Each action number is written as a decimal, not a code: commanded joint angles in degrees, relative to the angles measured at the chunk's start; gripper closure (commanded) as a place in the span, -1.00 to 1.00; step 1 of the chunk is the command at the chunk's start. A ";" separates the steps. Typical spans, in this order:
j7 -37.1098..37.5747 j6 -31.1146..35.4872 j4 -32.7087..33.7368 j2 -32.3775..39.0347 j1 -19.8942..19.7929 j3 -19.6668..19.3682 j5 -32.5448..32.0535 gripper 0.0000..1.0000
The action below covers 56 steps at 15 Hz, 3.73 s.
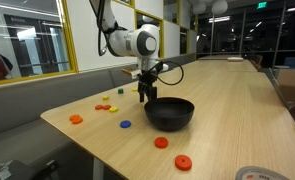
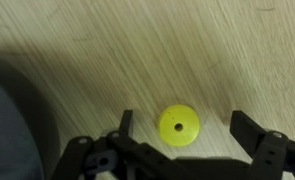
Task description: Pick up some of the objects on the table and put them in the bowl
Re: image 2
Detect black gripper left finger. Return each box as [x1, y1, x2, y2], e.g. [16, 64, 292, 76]
[50, 109, 175, 180]

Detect black bowl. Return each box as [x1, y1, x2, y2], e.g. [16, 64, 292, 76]
[0, 51, 61, 180]

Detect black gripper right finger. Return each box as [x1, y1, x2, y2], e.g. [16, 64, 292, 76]
[230, 110, 295, 180]

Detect yellow wooden disc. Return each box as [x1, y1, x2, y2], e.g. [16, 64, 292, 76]
[156, 104, 201, 148]

